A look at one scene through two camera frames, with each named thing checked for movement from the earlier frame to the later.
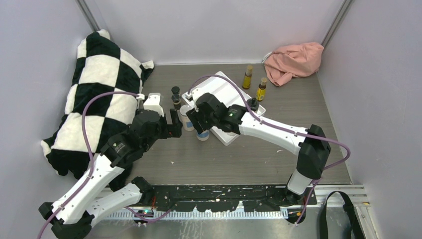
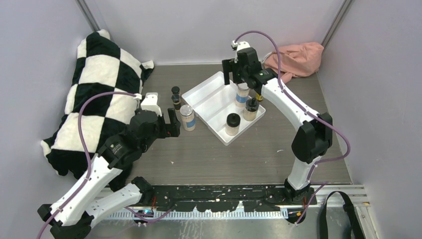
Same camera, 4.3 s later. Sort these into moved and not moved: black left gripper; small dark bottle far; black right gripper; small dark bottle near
Moved: black right gripper
Not moved: black left gripper; small dark bottle near; small dark bottle far
